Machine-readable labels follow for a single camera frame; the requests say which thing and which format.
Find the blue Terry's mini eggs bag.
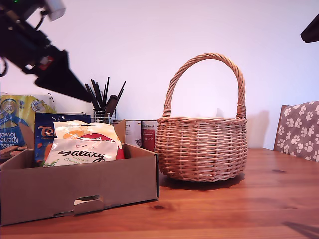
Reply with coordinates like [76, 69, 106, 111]
[34, 112, 92, 167]

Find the red white Maltesers bag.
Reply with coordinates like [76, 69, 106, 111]
[53, 120, 126, 160]

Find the white Galaxy egg bag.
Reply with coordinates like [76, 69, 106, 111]
[43, 138, 120, 168]

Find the brown cardboard box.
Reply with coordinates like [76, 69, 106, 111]
[0, 119, 160, 226]

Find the kitchen towel pack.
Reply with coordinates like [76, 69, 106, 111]
[0, 94, 57, 153]

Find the round cork coaster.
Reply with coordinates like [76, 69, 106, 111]
[0, 146, 19, 160]

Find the red and white tin can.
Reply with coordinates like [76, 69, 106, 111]
[141, 120, 158, 152]

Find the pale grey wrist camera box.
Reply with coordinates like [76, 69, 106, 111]
[45, 0, 67, 22]

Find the woven wicker basket with handle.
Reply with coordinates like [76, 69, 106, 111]
[154, 52, 248, 182]

